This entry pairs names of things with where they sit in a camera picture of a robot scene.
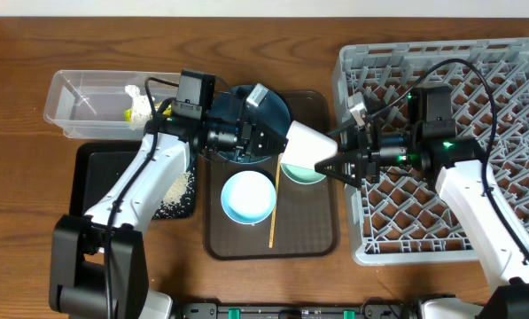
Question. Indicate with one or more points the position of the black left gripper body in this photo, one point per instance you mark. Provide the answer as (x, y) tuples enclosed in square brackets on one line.
[(220, 140)]

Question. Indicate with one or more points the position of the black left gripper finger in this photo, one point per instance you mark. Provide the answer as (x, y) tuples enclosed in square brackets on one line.
[(268, 148), (264, 135)]

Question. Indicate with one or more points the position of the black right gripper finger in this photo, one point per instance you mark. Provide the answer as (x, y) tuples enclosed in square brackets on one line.
[(339, 132), (346, 168)]

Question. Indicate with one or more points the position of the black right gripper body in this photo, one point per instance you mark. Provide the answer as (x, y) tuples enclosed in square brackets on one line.
[(397, 151)]

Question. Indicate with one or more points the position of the pink cup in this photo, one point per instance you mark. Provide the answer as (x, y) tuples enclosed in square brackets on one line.
[(306, 147)]

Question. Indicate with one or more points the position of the mint green bowl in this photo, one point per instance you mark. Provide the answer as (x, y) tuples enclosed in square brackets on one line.
[(301, 175)]

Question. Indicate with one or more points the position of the light blue bowl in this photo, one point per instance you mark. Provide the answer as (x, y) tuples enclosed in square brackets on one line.
[(248, 197)]

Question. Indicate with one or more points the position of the white rice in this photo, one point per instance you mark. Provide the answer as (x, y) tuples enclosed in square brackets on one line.
[(179, 201)]

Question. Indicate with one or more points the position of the white tissue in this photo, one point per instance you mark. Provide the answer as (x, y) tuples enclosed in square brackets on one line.
[(137, 99)]

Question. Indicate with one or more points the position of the yellow green snack wrapper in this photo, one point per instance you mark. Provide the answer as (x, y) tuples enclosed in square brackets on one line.
[(143, 113)]

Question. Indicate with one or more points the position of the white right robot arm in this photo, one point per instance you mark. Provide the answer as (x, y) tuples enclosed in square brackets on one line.
[(457, 168)]

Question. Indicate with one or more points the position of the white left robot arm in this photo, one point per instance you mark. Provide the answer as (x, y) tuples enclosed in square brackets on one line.
[(98, 264)]

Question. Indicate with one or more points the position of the grey dishwasher rack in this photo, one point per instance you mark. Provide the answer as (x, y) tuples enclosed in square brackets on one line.
[(399, 219)]

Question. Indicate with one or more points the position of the wooden chopstick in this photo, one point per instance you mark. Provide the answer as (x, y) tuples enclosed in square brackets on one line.
[(273, 213)]

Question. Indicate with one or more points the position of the brown serving tray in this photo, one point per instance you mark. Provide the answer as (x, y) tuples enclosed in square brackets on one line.
[(306, 218)]

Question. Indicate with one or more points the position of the black tray bin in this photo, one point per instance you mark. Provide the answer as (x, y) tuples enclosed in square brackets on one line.
[(98, 166)]

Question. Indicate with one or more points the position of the clear plastic bin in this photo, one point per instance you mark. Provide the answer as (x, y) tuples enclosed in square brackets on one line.
[(90, 104)]

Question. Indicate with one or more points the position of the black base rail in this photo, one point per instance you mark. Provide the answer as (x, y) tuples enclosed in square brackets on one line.
[(373, 308)]

